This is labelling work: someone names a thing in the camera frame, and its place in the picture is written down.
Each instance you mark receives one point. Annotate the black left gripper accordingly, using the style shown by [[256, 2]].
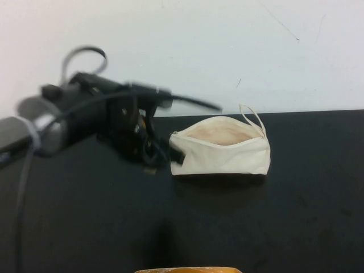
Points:
[[122, 128]]

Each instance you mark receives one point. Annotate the cream eraser with barcode label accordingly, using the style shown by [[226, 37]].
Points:
[[150, 171]]

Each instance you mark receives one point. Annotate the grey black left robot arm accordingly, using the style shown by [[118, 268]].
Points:
[[54, 119]]

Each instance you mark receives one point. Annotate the cream fabric pencil case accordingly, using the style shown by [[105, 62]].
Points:
[[227, 159]]

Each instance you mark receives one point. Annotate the yellow-orange rimmed object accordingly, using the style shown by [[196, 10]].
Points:
[[185, 270]]

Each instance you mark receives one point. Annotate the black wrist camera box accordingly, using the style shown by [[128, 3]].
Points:
[[148, 94]]

